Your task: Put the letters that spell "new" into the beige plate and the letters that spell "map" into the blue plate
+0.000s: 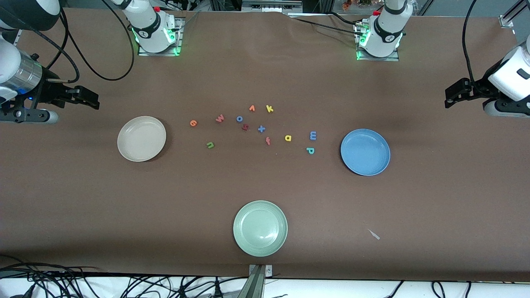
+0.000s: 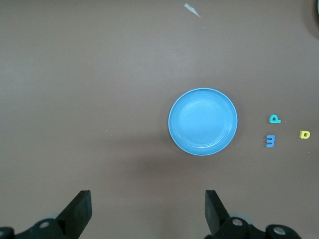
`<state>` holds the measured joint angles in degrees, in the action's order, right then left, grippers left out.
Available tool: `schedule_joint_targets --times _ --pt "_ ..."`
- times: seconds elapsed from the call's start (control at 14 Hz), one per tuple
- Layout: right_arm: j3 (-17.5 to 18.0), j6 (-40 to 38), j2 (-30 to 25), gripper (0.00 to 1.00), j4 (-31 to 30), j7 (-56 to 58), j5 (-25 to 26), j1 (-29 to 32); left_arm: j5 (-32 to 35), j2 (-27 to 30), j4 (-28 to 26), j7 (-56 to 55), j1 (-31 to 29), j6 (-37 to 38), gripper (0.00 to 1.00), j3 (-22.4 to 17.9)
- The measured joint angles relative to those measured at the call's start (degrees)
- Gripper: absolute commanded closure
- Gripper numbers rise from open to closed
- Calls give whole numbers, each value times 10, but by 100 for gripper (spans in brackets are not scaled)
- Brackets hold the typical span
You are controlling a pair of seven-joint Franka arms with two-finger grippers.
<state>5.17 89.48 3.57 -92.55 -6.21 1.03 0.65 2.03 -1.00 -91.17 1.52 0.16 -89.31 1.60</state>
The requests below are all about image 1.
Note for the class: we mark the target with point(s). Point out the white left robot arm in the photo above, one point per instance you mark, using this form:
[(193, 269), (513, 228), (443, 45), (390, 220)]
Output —
[(387, 29)]

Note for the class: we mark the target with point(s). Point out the beige plate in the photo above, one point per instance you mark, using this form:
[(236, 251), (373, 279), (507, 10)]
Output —
[(141, 138)]

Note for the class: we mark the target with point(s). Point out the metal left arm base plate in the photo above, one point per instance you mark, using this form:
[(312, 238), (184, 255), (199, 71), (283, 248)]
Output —
[(393, 58)]

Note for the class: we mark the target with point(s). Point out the black frame post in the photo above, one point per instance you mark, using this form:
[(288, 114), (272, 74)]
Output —
[(316, 5), (225, 4)]

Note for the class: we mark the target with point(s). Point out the grey metal camera bracket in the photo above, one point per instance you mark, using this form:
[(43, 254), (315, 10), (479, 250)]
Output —
[(257, 285)]

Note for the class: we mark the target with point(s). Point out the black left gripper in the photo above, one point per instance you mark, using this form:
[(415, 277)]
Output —
[(477, 88)]

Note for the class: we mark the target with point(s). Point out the aluminium frame profile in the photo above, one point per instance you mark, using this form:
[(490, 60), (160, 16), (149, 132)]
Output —
[(507, 20), (16, 38)]

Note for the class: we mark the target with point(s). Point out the green plate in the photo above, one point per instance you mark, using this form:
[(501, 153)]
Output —
[(260, 228)]

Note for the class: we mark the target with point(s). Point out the pink foam letter w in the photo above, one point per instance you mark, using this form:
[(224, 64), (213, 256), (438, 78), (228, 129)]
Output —
[(220, 118)]

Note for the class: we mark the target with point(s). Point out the blue foam letter m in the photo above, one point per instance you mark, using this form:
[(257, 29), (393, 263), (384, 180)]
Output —
[(313, 135)]

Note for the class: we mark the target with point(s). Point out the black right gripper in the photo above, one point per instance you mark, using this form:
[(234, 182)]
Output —
[(49, 92)]

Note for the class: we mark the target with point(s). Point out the white paper scrap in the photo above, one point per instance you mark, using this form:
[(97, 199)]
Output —
[(374, 234)]

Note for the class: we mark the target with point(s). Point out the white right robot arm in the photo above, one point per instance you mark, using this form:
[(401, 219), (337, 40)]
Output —
[(149, 25)]

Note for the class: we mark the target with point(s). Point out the grey metal box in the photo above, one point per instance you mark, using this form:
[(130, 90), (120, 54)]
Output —
[(271, 6)]

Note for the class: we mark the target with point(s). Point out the small orange object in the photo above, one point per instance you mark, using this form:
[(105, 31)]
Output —
[(346, 4)]

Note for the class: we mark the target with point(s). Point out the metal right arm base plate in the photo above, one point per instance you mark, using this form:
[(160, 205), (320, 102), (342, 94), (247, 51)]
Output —
[(179, 37)]

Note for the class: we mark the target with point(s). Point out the brown table cover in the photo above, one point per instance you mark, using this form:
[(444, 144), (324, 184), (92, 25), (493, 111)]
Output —
[(265, 186)]

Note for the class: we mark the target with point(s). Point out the blue plate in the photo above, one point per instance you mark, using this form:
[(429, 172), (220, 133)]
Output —
[(365, 152)]

